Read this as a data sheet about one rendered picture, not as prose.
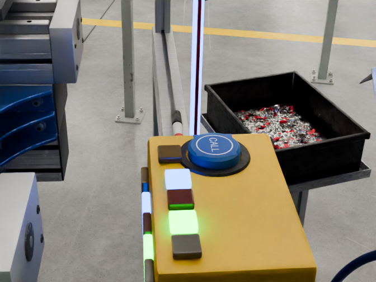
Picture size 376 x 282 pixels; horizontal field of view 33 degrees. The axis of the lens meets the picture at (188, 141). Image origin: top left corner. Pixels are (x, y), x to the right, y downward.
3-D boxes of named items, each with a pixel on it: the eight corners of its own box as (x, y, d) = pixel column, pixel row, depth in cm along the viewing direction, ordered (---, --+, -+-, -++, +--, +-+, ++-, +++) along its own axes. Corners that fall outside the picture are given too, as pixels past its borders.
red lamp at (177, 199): (194, 210, 43) (194, 203, 42) (168, 211, 43) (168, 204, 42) (192, 194, 44) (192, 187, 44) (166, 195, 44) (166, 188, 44)
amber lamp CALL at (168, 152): (182, 163, 47) (182, 156, 47) (158, 164, 47) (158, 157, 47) (180, 150, 49) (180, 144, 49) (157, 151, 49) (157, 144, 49)
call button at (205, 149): (243, 175, 47) (245, 156, 46) (189, 177, 47) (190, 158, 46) (235, 147, 51) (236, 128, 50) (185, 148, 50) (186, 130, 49)
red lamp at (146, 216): (152, 264, 45) (151, 231, 43) (144, 264, 45) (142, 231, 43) (151, 243, 47) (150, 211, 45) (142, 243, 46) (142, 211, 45)
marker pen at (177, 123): (187, 161, 83) (181, 109, 95) (176, 161, 83) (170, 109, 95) (187, 170, 84) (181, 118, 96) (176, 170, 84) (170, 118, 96)
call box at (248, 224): (300, 378, 44) (320, 264, 38) (155, 387, 43) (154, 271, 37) (259, 229, 57) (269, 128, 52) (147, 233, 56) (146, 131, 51)
